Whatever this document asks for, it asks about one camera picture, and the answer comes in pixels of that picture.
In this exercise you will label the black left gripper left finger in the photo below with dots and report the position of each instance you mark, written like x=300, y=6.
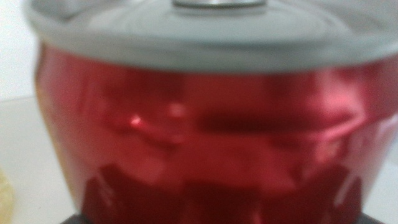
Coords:
x=74, y=221

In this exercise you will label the yellow tea bottle green label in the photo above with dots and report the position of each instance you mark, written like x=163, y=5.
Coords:
x=4, y=199

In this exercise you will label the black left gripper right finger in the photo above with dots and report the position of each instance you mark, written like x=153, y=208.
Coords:
x=370, y=220

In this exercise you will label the red cola can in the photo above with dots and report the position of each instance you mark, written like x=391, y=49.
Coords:
x=199, y=124

